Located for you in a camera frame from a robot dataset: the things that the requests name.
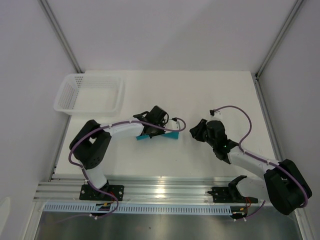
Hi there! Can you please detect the teal t-shirt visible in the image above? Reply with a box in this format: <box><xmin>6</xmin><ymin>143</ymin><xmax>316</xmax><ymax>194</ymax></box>
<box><xmin>135</xmin><ymin>132</ymin><xmax>179</xmax><ymax>141</ymax></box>

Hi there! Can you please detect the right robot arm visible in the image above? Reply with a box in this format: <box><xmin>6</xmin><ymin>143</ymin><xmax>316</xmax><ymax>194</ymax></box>
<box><xmin>189</xmin><ymin>119</ymin><xmax>312</xmax><ymax>215</ymax></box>

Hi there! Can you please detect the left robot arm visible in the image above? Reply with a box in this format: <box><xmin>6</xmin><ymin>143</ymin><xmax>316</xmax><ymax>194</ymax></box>
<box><xmin>69</xmin><ymin>105</ymin><xmax>169</xmax><ymax>200</ymax></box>

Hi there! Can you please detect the white plastic basket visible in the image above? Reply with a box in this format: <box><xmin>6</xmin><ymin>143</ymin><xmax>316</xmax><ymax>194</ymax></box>
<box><xmin>53</xmin><ymin>73</ymin><xmax>125</xmax><ymax>117</ymax></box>

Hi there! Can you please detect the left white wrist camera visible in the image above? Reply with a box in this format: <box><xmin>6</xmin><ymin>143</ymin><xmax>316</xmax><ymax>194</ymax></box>
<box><xmin>165</xmin><ymin>119</ymin><xmax>181</xmax><ymax>132</ymax></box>

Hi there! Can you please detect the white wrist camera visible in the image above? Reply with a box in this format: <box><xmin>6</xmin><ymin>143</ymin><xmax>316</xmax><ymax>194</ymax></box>
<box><xmin>165</xmin><ymin>119</ymin><xmax>181</xmax><ymax>132</ymax></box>
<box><xmin>209</xmin><ymin>109</ymin><xmax>223</xmax><ymax>121</ymax></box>

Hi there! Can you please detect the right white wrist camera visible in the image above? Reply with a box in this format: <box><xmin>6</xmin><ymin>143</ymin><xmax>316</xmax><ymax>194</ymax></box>
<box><xmin>209</xmin><ymin>109</ymin><xmax>223</xmax><ymax>121</ymax></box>

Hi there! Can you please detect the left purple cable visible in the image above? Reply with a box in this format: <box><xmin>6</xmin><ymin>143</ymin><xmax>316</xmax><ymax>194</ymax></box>
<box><xmin>68</xmin><ymin>116</ymin><xmax>187</xmax><ymax>201</ymax></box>

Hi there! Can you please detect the purple cable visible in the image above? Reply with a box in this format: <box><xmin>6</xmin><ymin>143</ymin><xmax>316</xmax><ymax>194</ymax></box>
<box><xmin>68</xmin><ymin>116</ymin><xmax>187</xmax><ymax>201</ymax></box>
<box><xmin>209</xmin><ymin>105</ymin><xmax>309</xmax><ymax>209</ymax></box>

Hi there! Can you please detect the aluminium mounting rail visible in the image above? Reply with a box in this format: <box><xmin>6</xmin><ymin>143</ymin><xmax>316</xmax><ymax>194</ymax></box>
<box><xmin>33</xmin><ymin>176</ymin><xmax>306</xmax><ymax>206</ymax></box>

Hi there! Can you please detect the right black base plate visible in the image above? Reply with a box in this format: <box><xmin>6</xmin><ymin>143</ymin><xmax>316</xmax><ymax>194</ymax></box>
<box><xmin>207</xmin><ymin>186</ymin><xmax>258</xmax><ymax>204</ymax></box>

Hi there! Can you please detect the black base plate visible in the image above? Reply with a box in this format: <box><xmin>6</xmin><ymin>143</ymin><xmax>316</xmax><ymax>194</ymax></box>
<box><xmin>207</xmin><ymin>186</ymin><xmax>258</xmax><ymax>204</ymax></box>
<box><xmin>79</xmin><ymin>184</ymin><xmax>125</xmax><ymax>201</ymax></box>

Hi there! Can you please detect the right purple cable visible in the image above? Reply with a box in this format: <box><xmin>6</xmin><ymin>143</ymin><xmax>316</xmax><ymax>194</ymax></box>
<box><xmin>209</xmin><ymin>105</ymin><xmax>309</xmax><ymax>209</ymax></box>

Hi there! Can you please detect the right side aluminium rail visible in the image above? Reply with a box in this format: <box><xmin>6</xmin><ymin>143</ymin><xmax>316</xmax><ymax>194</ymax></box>
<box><xmin>251</xmin><ymin>73</ymin><xmax>285</xmax><ymax>161</ymax></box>

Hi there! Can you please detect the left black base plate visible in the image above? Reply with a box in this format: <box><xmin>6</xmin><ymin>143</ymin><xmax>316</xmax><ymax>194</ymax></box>
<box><xmin>79</xmin><ymin>184</ymin><xmax>125</xmax><ymax>201</ymax></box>

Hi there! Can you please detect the left side aluminium rail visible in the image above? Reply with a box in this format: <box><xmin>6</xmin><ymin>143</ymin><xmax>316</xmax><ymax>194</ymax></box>
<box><xmin>47</xmin><ymin>116</ymin><xmax>72</xmax><ymax>182</ymax></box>

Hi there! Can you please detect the white slotted cable duct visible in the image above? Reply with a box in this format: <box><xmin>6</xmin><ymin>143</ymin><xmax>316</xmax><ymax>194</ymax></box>
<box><xmin>43</xmin><ymin>202</ymin><xmax>232</xmax><ymax>216</ymax></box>

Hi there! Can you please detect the left aluminium frame post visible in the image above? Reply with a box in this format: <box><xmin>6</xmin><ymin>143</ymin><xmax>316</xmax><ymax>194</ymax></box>
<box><xmin>37</xmin><ymin>0</ymin><xmax>83</xmax><ymax>74</ymax></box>

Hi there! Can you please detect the aluminium frame post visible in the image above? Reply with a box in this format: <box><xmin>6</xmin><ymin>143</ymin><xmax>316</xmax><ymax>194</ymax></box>
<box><xmin>255</xmin><ymin>0</ymin><xmax>307</xmax><ymax>79</ymax></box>
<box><xmin>37</xmin><ymin>0</ymin><xmax>83</xmax><ymax>74</ymax></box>

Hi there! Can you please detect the right aluminium frame post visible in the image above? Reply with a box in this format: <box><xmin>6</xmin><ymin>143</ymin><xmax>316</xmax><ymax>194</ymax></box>
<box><xmin>255</xmin><ymin>0</ymin><xmax>307</xmax><ymax>79</ymax></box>

